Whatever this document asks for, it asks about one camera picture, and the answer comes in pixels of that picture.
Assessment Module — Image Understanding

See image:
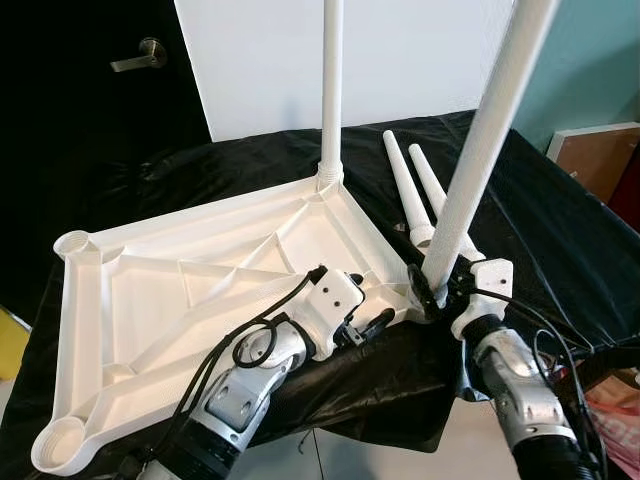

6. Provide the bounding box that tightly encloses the white framed brown board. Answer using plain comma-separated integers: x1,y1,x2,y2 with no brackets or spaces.
546,122,640,206

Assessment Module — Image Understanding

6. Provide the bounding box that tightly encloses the pink clear plastic bag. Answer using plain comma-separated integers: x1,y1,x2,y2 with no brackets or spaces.
580,360,640,476

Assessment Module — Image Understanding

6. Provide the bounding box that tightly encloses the white plastic table top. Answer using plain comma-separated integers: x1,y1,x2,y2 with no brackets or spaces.
30,170,433,477

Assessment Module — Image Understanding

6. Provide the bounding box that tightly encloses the dark red cloth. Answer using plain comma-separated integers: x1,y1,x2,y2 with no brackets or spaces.
605,150,640,236

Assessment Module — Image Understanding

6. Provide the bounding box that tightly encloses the silver door lever handle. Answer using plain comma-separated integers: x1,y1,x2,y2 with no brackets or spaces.
110,38,168,74

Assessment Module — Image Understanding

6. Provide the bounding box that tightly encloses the black plastic table cover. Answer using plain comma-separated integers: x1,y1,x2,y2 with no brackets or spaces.
0,110,640,480

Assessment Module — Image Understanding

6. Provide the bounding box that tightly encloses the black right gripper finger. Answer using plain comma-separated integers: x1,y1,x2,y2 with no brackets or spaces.
406,263,435,321

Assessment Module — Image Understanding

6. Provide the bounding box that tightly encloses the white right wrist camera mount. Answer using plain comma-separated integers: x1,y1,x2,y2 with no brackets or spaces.
455,258,516,336

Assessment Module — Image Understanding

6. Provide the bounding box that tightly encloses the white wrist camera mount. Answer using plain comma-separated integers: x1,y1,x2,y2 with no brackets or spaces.
455,258,516,336
295,268,366,351

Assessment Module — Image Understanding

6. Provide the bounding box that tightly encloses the yellow plastic object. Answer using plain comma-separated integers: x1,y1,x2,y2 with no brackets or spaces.
0,305,33,381

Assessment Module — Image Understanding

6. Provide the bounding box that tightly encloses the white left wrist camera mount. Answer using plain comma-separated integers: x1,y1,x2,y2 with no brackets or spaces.
295,268,366,351

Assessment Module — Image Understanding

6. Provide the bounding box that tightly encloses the white plastic table leg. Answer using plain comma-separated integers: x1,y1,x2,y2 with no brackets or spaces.
410,144,486,263
383,130,439,249
420,0,561,296
318,0,347,191

